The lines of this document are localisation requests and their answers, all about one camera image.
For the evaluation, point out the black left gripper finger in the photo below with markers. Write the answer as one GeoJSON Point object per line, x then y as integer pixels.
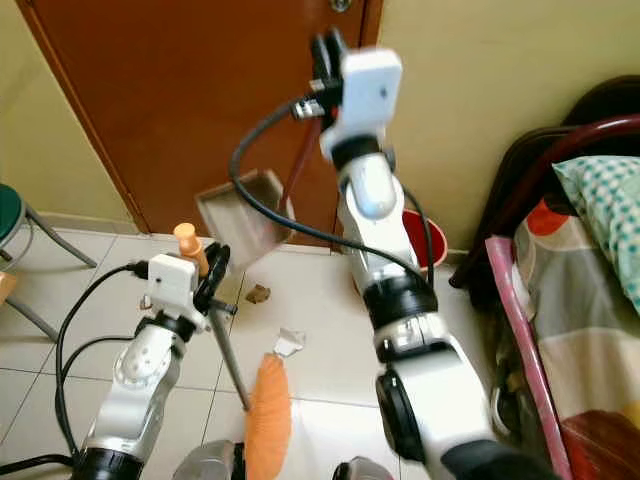
{"type": "Point", "coordinates": [221, 266]}
{"type": "Point", "coordinates": [205, 268]}

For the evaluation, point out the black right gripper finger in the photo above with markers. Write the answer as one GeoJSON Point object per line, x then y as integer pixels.
{"type": "Point", "coordinates": [338, 52]}
{"type": "Point", "coordinates": [321, 58]}

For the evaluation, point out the orange bristle broom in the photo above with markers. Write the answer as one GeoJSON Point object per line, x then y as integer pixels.
{"type": "Point", "coordinates": [268, 420]}

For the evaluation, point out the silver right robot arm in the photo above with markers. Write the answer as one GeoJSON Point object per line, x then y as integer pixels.
{"type": "Point", "coordinates": [410, 360]}

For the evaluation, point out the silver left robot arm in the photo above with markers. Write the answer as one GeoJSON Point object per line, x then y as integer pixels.
{"type": "Point", "coordinates": [142, 372]}

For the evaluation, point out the brown cardboard scrap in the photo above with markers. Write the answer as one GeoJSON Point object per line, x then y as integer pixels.
{"type": "Point", "coordinates": [258, 294]}

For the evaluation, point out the metal door knob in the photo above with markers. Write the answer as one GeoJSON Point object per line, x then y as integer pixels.
{"type": "Point", "coordinates": [340, 5]}

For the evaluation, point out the white crumpled paper scrap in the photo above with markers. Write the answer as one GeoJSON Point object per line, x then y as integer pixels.
{"type": "Point", "coordinates": [290, 341]}

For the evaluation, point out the brown wooden door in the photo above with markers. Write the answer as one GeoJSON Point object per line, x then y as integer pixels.
{"type": "Point", "coordinates": [190, 90]}

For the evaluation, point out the grey left robot leg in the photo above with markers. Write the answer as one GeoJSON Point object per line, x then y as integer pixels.
{"type": "Point", "coordinates": [208, 462]}

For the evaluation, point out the grey robot leg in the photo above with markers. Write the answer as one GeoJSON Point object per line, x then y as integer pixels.
{"type": "Point", "coordinates": [358, 470]}
{"type": "Point", "coordinates": [208, 462]}

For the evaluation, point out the red plastic bucket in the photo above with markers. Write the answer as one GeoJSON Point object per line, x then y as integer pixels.
{"type": "Point", "coordinates": [426, 245]}

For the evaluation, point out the light wooden table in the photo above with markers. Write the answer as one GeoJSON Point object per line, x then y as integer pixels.
{"type": "Point", "coordinates": [6, 286]}

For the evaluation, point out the green seat metal stool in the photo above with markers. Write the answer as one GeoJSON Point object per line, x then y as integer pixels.
{"type": "Point", "coordinates": [10, 215]}

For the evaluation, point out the grey right robot leg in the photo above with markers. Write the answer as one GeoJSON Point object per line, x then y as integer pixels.
{"type": "Point", "coordinates": [358, 470]}

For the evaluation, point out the black metal stand foot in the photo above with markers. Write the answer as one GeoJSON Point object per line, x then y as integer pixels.
{"type": "Point", "coordinates": [35, 463]}

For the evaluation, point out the green checkered pillow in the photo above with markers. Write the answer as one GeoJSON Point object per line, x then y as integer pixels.
{"type": "Point", "coordinates": [605, 215]}

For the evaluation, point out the bed with patterned sheet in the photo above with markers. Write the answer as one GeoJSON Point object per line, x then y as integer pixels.
{"type": "Point", "coordinates": [575, 330]}

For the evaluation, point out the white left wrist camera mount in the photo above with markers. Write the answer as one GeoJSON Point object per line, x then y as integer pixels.
{"type": "Point", "coordinates": [172, 282]}

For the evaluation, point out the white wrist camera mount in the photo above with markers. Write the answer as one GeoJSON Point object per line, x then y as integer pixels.
{"type": "Point", "coordinates": [368, 95]}
{"type": "Point", "coordinates": [172, 282]}

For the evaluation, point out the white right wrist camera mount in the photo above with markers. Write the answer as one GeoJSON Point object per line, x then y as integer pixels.
{"type": "Point", "coordinates": [368, 95]}

